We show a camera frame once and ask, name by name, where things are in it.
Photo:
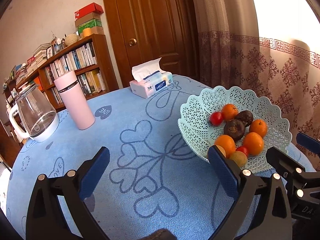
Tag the red tomato in basket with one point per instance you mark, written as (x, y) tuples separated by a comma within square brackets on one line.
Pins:
[(216, 118)]

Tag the red box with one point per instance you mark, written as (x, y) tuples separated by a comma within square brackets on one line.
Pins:
[(93, 7)]

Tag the yellow cylinder candle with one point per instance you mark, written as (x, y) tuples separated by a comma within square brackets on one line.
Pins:
[(87, 32)]

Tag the pink thermos bottle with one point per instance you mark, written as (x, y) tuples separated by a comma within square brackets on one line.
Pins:
[(74, 100)]

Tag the brown cardboard box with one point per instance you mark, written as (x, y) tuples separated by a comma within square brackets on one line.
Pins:
[(86, 18)]

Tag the tan longan fruit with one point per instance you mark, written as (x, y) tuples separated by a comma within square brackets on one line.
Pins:
[(239, 158), (222, 150)]

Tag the mint lattice fruit basket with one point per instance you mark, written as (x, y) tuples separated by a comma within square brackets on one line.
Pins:
[(200, 134)]

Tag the wooden bookshelf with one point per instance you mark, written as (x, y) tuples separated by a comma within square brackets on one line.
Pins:
[(90, 60)]

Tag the woven round basket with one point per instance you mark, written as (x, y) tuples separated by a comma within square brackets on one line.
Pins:
[(71, 39)]

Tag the dark passion fruit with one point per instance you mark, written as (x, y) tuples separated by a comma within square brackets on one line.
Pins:
[(235, 129), (246, 117)]

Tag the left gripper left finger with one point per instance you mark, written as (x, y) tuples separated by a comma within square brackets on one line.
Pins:
[(45, 219)]

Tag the brass door knob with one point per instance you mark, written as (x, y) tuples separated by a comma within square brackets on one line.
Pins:
[(132, 42)]

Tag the patterned curtain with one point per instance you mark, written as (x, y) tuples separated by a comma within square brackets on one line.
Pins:
[(262, 45)]

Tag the blue patterned tablecloth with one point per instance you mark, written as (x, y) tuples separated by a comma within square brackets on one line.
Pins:
[(158, 176)]

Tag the green box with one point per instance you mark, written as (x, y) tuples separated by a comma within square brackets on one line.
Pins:
[(89, 24)]

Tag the brown wooden door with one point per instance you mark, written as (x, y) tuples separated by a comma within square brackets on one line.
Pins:
[(162, 28)]

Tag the orange in basket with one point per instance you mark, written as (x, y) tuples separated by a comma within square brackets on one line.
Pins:
[(229, 112)]

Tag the orange mandarin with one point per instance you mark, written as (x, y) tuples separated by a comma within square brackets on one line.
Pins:
[(254, 143), (258, 126), (227, 143)]

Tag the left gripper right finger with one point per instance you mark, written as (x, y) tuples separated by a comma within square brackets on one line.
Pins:
[(272, 218)]

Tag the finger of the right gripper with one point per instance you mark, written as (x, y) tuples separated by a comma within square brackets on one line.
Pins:
[(283, 163), (308, 142)]

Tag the picture frame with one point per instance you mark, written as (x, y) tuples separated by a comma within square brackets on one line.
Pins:
[(49, 52)]

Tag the glass electric kettle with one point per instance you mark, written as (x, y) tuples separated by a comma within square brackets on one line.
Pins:
[(33, 116)]

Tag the red tomato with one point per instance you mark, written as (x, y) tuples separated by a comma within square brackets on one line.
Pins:
[(216, 118), (244, 150)]

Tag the tissue pack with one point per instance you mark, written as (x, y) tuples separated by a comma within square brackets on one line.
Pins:
[(149, 79)]

